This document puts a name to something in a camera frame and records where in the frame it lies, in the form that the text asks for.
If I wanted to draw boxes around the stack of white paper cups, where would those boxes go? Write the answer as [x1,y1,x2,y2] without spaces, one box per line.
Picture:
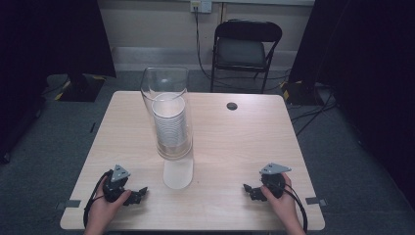
[151,92,190,149]

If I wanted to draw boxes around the grey tape strip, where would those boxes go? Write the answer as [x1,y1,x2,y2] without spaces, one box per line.
[304,196,328,208]
[54,199,82,211]

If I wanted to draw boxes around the white wall outlet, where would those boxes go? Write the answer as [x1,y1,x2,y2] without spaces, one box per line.
[190,0,213,15]

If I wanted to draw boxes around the black stand base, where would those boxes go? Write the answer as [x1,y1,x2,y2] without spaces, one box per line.
[281,79,325,107]
[54,73,108,103]

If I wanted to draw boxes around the tall clear glass cylinder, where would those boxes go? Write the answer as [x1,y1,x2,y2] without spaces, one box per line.
[139,66,194,162]

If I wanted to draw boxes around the person's left hand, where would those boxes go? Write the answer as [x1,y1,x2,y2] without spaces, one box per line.
[85,188,132,231]

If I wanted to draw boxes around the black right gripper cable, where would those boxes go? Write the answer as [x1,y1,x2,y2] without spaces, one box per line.
[269,181,309,234]

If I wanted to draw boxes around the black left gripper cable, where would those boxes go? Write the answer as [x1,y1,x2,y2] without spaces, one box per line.
[82,169,114,229]

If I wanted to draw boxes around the black folding chair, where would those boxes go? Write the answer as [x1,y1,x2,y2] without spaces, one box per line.
[209,19,284,95]

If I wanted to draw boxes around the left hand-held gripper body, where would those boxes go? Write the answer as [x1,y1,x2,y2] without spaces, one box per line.
[102,164,133,204]

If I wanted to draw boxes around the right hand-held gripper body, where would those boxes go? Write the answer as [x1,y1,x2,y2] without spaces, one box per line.
[258,163,293,200]

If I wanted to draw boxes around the person's right hand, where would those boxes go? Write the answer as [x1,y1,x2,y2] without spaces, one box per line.
[259,171,300,227]

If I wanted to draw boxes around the black curtain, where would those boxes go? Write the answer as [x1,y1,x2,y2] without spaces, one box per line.
[288,0,415,212]
[0,0,117,165]

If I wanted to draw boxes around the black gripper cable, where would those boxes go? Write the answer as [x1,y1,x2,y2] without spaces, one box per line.
[269,181,309,234]
[82,169,114,229]

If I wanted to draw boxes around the single white paper cup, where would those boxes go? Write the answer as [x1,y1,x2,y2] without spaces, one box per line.
[161,157,195,191]

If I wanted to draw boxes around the black floor cables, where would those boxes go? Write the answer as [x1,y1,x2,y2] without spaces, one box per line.
[289,85,339,137]

